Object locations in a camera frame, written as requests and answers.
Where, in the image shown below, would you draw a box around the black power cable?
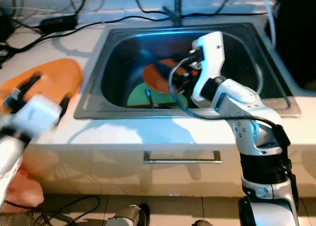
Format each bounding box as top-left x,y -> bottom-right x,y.
77,9 -> 270,33

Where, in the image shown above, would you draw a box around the dark metal spoon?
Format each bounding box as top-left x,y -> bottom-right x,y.
143,88 -> 154,108

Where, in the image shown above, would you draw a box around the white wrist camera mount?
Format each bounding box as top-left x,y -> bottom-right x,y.
22,94 -> 66,140
192,31 -> 225,104

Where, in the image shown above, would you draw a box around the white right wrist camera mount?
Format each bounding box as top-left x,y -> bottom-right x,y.
192,31 -> 225,104

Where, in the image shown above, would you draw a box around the chrome sink faucet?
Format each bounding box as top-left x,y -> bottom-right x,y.
163,0 -> 183,28

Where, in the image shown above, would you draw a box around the stainless steel sink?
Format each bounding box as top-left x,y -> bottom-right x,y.
74,22 -> 302,120

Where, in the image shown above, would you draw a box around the robot leg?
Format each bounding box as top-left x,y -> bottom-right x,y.
192,219 -> 217,226
110,203 -> 150,226

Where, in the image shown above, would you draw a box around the steel drawer handle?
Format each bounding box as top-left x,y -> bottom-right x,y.
143,150 -> 222,164

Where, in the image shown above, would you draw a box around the standing fan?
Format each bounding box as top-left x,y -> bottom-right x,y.
0,210 -> 52,226

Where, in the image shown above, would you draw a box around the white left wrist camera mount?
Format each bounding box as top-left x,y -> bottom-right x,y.
22,94 -> 66,140

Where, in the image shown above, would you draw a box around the robot left leg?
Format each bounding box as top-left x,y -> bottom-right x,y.
110,203 -> 150,226

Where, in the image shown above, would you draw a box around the red plastic bag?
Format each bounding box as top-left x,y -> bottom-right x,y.
5,159 -> 46,210

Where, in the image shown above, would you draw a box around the white hose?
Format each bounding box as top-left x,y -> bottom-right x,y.
257,0 -> 277,48

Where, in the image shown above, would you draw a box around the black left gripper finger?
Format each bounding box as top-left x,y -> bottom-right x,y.
57,95 -> 71,124
22,74 -> 42,95

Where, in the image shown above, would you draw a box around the orange plastic bowl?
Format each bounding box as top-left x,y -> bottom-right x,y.
142,59 -> 193,94

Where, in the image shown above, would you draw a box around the orange plastic plate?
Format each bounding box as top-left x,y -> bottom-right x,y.
0,58 -> 82,113

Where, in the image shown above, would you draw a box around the black power adapter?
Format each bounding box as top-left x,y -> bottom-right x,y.
39,13 -> 78,34

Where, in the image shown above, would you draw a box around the robot right leg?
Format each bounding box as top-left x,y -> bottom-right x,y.
192,219 -> 217,226

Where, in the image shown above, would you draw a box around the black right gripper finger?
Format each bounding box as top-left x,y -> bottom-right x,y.
158,59 -> 192,81

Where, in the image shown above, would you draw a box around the white kitchen cabinet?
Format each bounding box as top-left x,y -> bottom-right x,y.
25,132 -> 316,199

